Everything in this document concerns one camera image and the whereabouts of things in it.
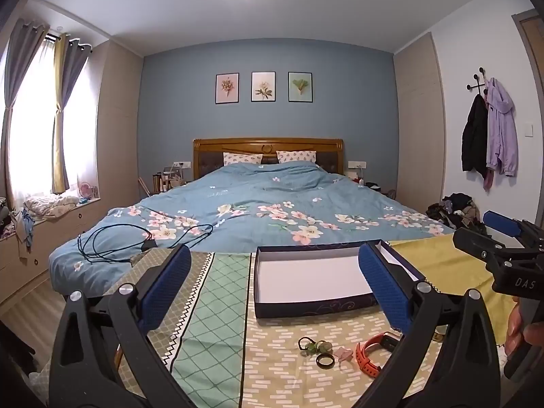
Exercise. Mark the grey and yellow curtain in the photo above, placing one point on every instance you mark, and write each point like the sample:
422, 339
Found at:
68, 93

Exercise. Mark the pink framed flower picture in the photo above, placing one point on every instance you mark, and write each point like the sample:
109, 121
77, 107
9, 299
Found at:
227, 88

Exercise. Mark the green framed flower picture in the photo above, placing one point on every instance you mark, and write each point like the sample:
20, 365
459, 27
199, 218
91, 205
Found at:
300, 86

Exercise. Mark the orange wrist watch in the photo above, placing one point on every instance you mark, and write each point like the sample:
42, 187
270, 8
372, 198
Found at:
362, 359

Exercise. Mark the cream framed flower picture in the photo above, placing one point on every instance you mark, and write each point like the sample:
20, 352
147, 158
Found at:
263, 86

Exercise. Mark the black jacket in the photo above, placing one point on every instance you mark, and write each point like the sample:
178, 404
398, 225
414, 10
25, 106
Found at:
474, 136

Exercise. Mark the wooden bed headboard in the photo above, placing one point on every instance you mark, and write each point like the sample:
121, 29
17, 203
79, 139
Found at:
267, 145

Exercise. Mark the small pink fan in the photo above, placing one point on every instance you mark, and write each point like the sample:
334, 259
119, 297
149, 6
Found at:
86, 191

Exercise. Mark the wooden door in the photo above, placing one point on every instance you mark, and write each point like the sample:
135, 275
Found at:
533, 51

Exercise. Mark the pile of light laundry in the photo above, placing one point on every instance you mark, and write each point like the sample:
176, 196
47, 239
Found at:
51, 207

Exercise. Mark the pile of dark clothes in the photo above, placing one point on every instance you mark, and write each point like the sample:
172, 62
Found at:
457, 210

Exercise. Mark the pink hair clip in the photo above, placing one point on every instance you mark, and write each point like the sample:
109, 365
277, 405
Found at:
343, 355

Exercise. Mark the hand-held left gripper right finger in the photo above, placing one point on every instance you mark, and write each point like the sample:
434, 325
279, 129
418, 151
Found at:
382, 289

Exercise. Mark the bed with blue floral duvet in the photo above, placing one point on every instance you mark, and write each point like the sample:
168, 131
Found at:
272, 195

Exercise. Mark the beige wardrobe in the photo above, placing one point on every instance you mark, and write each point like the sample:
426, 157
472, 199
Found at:
119, 136
418, 127

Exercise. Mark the white wall switch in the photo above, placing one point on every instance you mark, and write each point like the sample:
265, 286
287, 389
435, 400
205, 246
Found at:
528, 131

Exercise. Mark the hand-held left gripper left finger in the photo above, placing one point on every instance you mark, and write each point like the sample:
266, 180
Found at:
170, 289

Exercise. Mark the person's right hand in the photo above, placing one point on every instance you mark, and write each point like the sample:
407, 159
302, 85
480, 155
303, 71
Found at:
516, 327

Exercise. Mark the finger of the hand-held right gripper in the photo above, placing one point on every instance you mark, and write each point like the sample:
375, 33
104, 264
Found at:
501, 223
476, 242

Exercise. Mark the white patterned pillow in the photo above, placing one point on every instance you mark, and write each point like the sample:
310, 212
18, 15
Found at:
297, 156
242, 158

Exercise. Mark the purple jacket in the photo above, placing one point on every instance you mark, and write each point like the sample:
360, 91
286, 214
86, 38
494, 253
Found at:
501, 131

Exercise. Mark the patterned yellow green cloth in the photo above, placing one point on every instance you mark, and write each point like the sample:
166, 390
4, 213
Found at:
276, 348

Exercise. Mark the beige window seat cabinet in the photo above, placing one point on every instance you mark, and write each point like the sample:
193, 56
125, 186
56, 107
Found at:
59, 238

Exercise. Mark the black wall coat rack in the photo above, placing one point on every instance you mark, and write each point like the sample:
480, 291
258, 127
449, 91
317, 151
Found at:
479, 80

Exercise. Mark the dark blue cardboard box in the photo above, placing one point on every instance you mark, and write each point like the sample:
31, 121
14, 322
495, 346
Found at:
314, 276

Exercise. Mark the white wall socket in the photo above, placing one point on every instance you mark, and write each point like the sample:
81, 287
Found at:
357, 164
182, 164

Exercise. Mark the bottles on nightstand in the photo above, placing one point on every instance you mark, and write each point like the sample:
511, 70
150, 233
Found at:
168, 180

